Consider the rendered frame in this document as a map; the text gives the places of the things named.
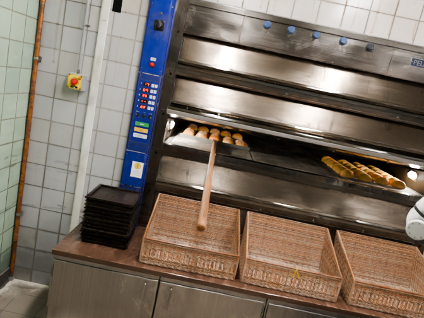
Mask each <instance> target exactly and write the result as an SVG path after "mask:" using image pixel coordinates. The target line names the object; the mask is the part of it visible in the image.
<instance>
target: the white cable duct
mask: <svg viewBox="0 0 424 318"><path fill-rule="evenodd" d="M110 4H111V0H103V1H102V9H101V14H100V23H99V28H98V35H97V44H96V49H95V57H94V62H93V71H92V76H91V84H90V92H89V97H88V106H87V111H86V119H85V128H84V133H83V141H82V146H81V154H80V159H79V168H78V176H77V181H76V189H75V194H74V203H73V211H72V216H71V224H70V229H69V232H71V231H72V230H73V229H74V228H75V227H76V226H77V225H78V222H79V217H80V209H81V201H82V196H83V188H84V183H85V175H86V167H87V162H88V154H89V149H90V141H91V133H92V128H93V120H94V115H95V107H96V102H97V94H98V86H99V81H100V73H101V68H102V60H103V52H104V47H105V39H106V34H107V25H108V21H109V13H110Z"/></svg>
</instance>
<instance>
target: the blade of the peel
mask: <svg viewBox="0 0 424 318"><path fill-rule="evenodd" d="M196 134H197V133H196ZM180 137H183V138H189V139H195V140H198V141H204V142H207V143H212V141H213V140H212V139H209V137H208V139H207V138H201V137H198V136H192V135H188V134H183V131H182V132H181V133H180ZM217 144H218V145H222V146H228V147H232V148H237V149H241V150H246V151H249V150H250V147H249V146H248V145H247V147H246V146H240V145H237V144H231V143H225V142H222V141H217Z"/></svg>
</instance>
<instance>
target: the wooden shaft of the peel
mask: <svg viewBox="0 0 424 318"><path fill-rule="evenodd" d="M215 151H216V141H213V144H212V147H211V154H210V158H209V164H208V170H207V174H206V180H205V184H204V190H203V196H202V200H201V207H200V210H199V216H198V220H197V229H198V230H199V231H200V232H202V231H204V230H205V229H206V223H207V217H208V208H209V198H210V192H211V183H212V177H213V167H214V162H215Z"/></svg>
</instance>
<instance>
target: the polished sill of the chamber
mask: <svg viewBox="0 0 424 318"><path fill-rule="evenodd" d="M162 149H163V150H168V151H174V152H177V153H183V154H186V155H192V156H198V157H201V158H207V159H209V158H210V154H211V152H210V151H204V150H199V149H195V148H190V147H186V146H180V145H177V144H171V143H165V142H164V143H163V146H162ZM215 160H216V161H220V162H225V163H231V164H234V165H240V166H244V167H249V168H255V169H259V170H264V171H268V172H274V173H277V174H283V175H288V176H292V177H298V178H301V179H307V180H313V181H316V182H322V183H325V184H331V185H334V186H340V187H345V188H349V189H354V190H358V191H364V192H369V193H373V194H379V195H382V196H388V197H394V198H397V199H403V200H407V201H412V202H416V203H417V202H418V201H419V200H420V199H421V198H423V197H424V196H418V195H415V194H409V193H405V192H400V191H394V190H390V189H385V188H381V187H376V186H372V185H366V184H361V183H357V182H352V181H349V180H343V179H337V178H334V177H328V176H324V175H319V174H313V173H310V172H304V171H300V170H295V169H291V168H285V167H280V166H276V165H270V164H267V163H261V162H256V161H252V160H246V159H243V158H237V157H234V156H228V155H222V154H219V153H215Z"/></svg>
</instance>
